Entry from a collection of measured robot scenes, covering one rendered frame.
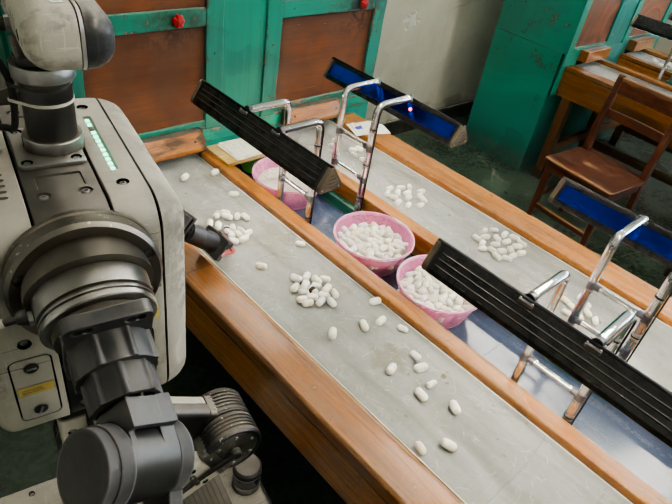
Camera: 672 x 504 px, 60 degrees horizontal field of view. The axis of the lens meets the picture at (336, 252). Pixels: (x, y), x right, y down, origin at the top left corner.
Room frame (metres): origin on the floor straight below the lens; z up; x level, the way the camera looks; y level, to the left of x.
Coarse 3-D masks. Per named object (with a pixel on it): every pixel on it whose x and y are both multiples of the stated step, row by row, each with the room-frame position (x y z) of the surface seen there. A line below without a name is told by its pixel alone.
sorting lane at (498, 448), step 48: (192, 192) 1.65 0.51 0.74; (240, 192) 1.71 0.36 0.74; (288, 240) 1.48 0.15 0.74; (240, 288) 1.22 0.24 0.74; (288, 288) 1.25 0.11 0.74; (336, 288) 1.29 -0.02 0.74; (336, 336) 1.10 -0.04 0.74; (384, 336) 1.13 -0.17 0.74; (384, 384) 0.97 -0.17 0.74; (480, 384) 1.02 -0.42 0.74; (432, 432) 0.85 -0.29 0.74; (480, 432) 0.88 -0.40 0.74; (528, 432) 0.90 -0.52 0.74; (480, 480) 0.75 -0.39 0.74; (528, 480) 0.77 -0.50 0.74; (576, 480) 0.79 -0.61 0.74
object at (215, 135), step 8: (352, 96) 2.49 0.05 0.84; (352, 104) 2.50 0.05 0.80; (360, 104) 2.54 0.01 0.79; (280, 112) 2.19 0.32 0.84; (360, 112) 2.55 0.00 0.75; (272, 120) 2.16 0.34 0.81; (280, 120) 2.19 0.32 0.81; (328, 120) 2.42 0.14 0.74; (216, 128) 1.96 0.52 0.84; (224, 128) 1.99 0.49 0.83; (208, 136) 1.93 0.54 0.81; (216, 136) 1.96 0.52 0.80; (224, 136) 1.99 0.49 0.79; (232, 136) 2.02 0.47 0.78; (208, 144) 1.94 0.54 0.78; (168, 160) 1.83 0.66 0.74; (176, 160) 1.84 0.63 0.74
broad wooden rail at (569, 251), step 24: (336, 120) 2.40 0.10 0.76; (360, 120) 2.42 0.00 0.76; (384, 144) 2.23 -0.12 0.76; (432, 168) 2.09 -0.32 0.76; (456, 192) 1.95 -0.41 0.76; (480, 192) 1.97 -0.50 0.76; (504, 216) 1.82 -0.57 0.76; (528, 216) 1.85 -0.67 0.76; (528, 240) 1.73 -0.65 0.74; (552, 240) 1.72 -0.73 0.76; (576, 264) 1.61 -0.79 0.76; (624, 288) 1.52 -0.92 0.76; (648, 288) 1.54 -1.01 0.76
